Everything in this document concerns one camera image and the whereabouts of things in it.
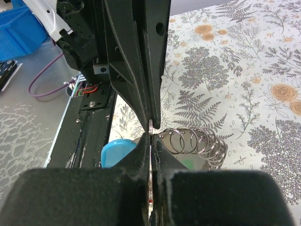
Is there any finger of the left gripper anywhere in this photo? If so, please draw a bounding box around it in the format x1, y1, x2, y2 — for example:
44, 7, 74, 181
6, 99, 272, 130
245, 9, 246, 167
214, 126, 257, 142
132, 0, 171, 129
103, 0, 150, 132

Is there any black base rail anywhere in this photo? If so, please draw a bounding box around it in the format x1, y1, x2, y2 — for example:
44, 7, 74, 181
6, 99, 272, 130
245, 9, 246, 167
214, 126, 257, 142
44, 83, 116, 169

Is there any blue plastic bin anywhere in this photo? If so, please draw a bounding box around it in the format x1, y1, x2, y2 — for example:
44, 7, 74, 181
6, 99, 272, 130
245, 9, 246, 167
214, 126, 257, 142
0, 0, 48, 61

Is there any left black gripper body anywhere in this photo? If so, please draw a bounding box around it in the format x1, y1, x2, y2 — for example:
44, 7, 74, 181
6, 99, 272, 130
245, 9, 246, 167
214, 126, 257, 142
56, 0, 109, 81

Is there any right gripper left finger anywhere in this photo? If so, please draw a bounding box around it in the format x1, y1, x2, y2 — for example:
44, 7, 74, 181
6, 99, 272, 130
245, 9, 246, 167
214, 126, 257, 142
0, 134, 151, 226

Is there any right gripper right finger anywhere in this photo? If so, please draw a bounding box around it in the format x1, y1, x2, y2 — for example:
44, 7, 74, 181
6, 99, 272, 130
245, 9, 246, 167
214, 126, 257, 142
150, 135, 294, 226

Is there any floral patterned mat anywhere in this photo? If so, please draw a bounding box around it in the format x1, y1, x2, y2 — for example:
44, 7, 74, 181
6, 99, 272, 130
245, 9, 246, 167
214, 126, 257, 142
109, 0, 301, 226

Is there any bunch of coloured key tags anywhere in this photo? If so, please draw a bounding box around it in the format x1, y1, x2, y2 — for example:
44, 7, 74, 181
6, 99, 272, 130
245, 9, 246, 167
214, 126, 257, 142
100, 127, 228, 170

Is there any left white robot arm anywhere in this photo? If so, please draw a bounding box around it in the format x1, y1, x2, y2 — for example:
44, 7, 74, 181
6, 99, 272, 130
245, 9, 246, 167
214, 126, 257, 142
25, 0, 171, 131

